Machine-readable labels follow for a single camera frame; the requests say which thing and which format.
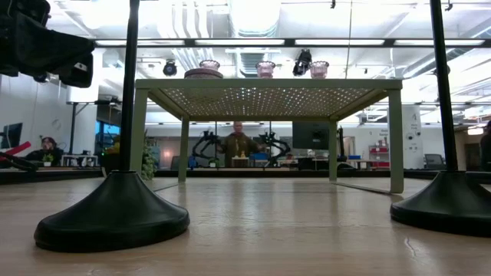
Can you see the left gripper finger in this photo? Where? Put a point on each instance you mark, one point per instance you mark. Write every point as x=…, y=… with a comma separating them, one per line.
x=76, y=57

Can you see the pink ribbed glass candle holder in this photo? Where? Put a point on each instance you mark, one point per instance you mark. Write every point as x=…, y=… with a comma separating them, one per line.
x=209, y=64
x=265, y=69
x=319, y=69

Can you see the tall black metal candlestick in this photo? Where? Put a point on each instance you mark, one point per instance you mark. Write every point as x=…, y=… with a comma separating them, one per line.
x=111, y=214
x=449, y=207

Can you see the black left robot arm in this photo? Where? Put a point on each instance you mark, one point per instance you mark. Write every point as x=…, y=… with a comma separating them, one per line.
x=23, y=9

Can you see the black background robot arm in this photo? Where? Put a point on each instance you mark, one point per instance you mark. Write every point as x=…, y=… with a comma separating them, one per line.
x=276, y=143
x=205, y=142

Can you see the black computer monitor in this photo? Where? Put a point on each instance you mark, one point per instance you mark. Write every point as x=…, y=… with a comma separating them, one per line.
x=11, y=135
x=310, y=136

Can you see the person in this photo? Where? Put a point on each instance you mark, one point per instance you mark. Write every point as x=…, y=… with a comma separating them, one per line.
x=48, y=149
x=238, y=145

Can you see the red bar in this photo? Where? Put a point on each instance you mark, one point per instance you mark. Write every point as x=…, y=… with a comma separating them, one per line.
x=17, y=148

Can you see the potted green succulent plant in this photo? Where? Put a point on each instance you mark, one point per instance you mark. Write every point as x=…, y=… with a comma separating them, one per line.
x=149, y=161

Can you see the green perforated metal shelf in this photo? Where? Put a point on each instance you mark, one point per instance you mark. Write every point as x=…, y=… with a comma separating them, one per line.
x=268, y=83

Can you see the red storage shelf unit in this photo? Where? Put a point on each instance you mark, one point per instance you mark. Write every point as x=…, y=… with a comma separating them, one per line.
x=379, y=153

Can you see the grey office chair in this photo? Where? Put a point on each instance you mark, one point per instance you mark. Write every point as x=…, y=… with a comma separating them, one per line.
x=434, y=161

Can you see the black aluminium table frame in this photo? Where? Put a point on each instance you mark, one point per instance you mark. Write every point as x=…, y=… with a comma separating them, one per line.
x=57, y=176

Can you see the glowing wall lamp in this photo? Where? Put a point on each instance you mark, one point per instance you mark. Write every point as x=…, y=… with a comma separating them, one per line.
x=475, y=130

